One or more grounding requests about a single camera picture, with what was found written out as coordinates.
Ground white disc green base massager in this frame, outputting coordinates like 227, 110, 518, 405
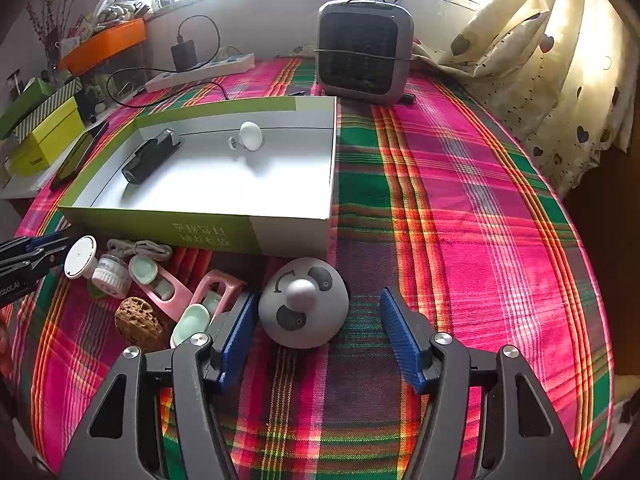
63, 235, 105, 299

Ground white cylindrical cap device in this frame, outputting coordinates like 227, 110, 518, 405
91, 254, 131, 299

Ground pink clip green pad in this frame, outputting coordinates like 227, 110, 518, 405
170, 270, 246, 348
128, 255, 193, 322

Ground black rectangular device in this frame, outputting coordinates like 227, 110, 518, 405
122, 128, 181, 185

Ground grey dome panda toy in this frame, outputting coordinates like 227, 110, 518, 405
258, 257, 349, 349

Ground small white mushroom knob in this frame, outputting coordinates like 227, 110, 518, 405
228, 122, 264, 152

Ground yellow green box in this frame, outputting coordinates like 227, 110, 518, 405
8, 96, 85, 177

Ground black smartphone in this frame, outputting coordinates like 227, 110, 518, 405
49, 120, 110, 191

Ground green striped box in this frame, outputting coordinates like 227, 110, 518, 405
0, 77, 82, 143

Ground orange tray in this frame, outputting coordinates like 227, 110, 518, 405
58, 18, 146, 76

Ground dried flower branches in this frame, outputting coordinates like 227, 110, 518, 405
26, 0, 75, 70

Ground plaid pink green blanket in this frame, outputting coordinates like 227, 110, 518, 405
1, 73, 613, 479

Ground green and white cardboard box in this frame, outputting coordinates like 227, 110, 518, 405
58, 96, 338, 258

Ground black charger adapter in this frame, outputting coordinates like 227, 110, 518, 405
171, 40, 198, 73

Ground white power strip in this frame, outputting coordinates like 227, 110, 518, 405
145, 53, 255, 92

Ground cream heart pattern curtain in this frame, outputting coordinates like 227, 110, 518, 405
412, 0, 639, 196

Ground grey portable heater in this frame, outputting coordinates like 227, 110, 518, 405
314, 0, 414, 105

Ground black charger cable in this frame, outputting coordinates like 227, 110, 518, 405
105, 13, 231, 110

